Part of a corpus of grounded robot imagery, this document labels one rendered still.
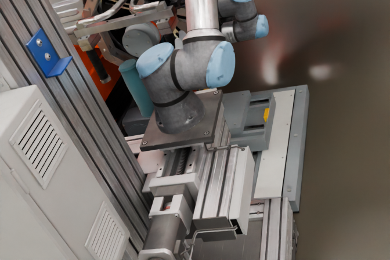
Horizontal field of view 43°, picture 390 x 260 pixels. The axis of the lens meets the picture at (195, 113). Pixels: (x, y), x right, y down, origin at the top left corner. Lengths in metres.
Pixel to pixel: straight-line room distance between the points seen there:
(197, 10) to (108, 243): 0.62
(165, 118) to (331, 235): 0.95
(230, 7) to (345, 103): 1.18
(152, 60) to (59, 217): 0.50
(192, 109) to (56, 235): 0.57
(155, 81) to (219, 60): 0.19
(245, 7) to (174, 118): 0.48
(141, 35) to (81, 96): 0.73
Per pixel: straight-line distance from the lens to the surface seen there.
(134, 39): 1.95
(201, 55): 1.28
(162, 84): 1.34
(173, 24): 1.81
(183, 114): 1.40
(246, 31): 1.70
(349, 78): 2.86
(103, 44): 2.21
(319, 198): 2.22
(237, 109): 2.47
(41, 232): 1.02
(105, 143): 1.31
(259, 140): 2.34
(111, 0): 2.21
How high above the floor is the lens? 1.62
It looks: 33 degrees down
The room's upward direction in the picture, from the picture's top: 23 degrees counter-clockwise
